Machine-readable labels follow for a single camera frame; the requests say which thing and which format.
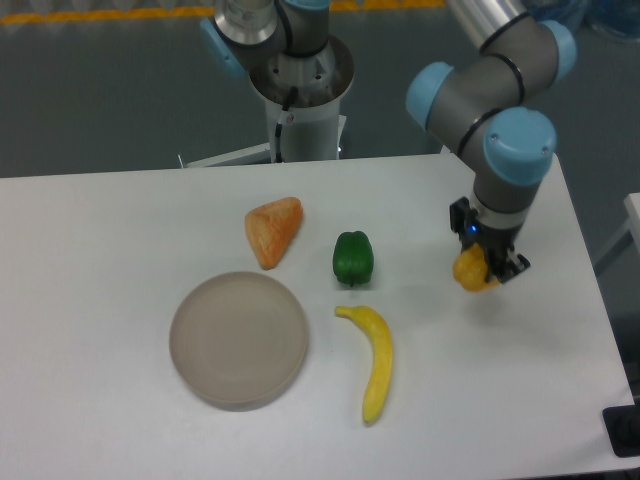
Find black device at edge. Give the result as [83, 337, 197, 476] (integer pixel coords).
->
[602, 405, 639, 458]

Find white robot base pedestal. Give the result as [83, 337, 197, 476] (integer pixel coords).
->
[184, 35, 354, 168]

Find white furniture at right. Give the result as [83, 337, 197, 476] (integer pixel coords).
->
[593, 192, 639, 276]

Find black base cable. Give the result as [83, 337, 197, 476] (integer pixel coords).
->
[273, 86, 299, 164]

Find yellow banana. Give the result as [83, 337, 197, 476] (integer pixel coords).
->
[334, 306, 394, 425]

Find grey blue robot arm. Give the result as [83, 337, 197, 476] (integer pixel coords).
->
[200, 1, 577, 291]

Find yellow bell pepper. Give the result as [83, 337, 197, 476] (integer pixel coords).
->
[452, 243, 499, 292]

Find orange triangular bread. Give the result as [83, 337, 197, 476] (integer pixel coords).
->
[244, 197, 304, 270]

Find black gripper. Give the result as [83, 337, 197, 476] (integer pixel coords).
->
[449, 197, 530, 284]

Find beige round plate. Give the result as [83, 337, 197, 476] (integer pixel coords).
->
[169, 271, 309, 411]

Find green bell pepper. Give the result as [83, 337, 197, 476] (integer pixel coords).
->
[332, 231, 375, 287]

